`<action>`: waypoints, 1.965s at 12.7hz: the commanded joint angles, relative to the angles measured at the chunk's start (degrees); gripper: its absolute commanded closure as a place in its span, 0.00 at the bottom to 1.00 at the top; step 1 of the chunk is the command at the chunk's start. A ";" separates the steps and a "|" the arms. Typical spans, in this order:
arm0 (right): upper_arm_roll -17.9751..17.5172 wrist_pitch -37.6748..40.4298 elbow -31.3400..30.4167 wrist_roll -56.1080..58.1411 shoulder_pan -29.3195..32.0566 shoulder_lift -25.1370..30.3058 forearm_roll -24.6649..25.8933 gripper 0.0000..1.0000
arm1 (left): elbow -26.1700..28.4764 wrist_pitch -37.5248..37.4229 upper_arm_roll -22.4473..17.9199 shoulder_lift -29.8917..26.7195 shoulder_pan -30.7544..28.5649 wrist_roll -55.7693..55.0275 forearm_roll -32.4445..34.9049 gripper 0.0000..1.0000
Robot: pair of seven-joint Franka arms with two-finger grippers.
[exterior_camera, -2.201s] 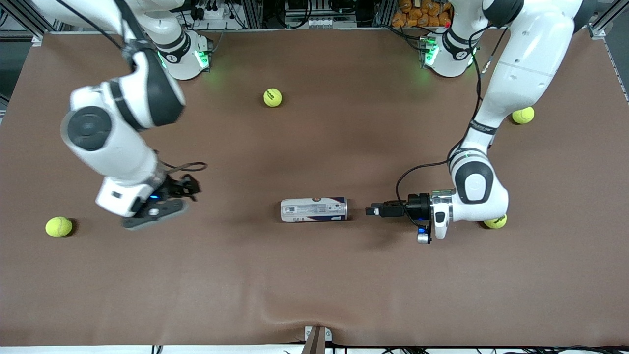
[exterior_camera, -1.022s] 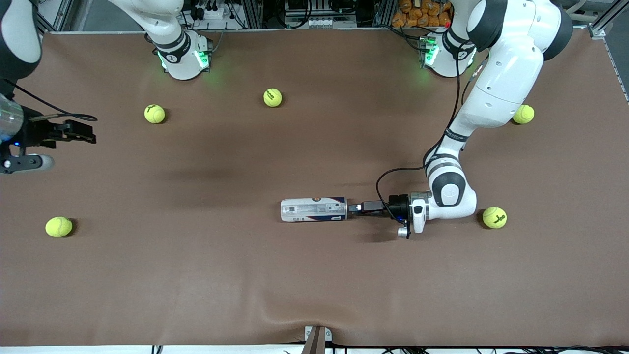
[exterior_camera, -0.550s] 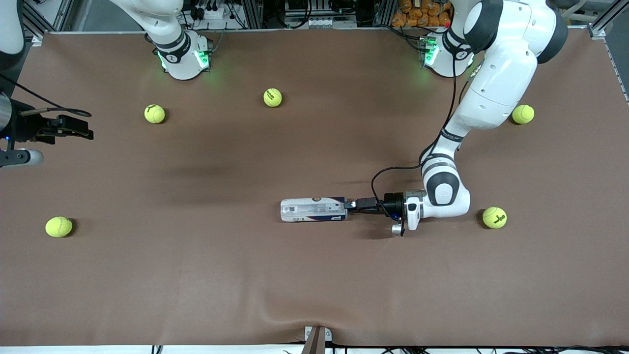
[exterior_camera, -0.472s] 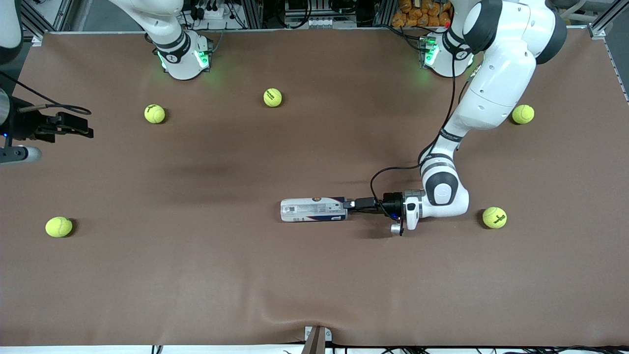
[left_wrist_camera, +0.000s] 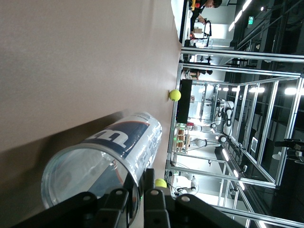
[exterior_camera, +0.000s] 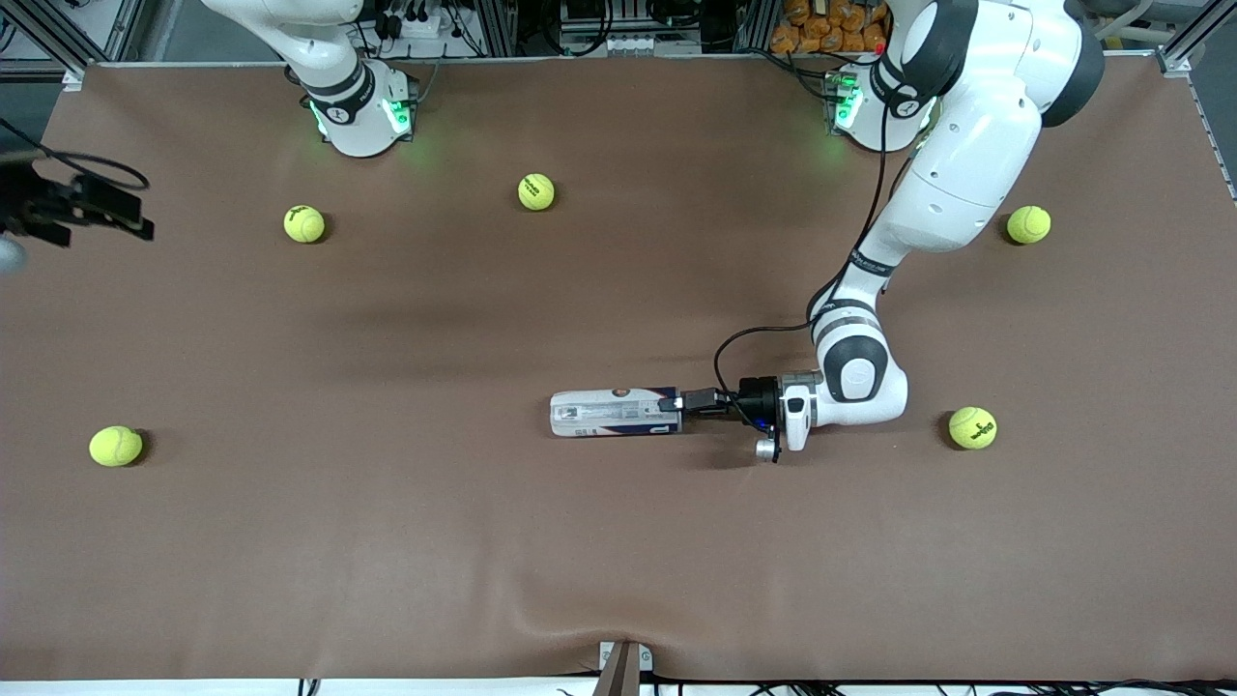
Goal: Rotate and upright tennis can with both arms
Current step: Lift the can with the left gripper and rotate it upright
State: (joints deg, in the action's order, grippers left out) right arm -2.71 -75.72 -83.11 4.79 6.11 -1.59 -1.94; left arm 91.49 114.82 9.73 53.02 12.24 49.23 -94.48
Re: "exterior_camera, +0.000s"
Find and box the aluminium frame post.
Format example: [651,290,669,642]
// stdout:
[736,0,777,54]
[474,0,518,57]

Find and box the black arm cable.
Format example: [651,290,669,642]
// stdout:
[713,92,917,426]
[0,118,151,190]

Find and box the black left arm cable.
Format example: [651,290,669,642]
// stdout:
[713,92,917,426]

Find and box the black electronics box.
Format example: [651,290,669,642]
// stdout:
[559,0,706,35]

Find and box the brown table cover mat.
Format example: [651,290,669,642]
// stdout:
[0,58,1237,682]

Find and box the brown bar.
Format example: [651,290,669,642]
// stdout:
[592,646,642,696]

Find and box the aluminium frame strut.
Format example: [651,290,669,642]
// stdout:
[1155,0,1237,78]
[0,0,88,90]

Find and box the white power strip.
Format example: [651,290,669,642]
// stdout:
[385,8,447,42]

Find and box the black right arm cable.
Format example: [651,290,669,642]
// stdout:
[0,118,151,190]

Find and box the bag of orange objects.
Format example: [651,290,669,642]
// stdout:
[770,0,895,55]

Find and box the white blue tennis ball can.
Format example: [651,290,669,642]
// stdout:
[549,387,685,439]

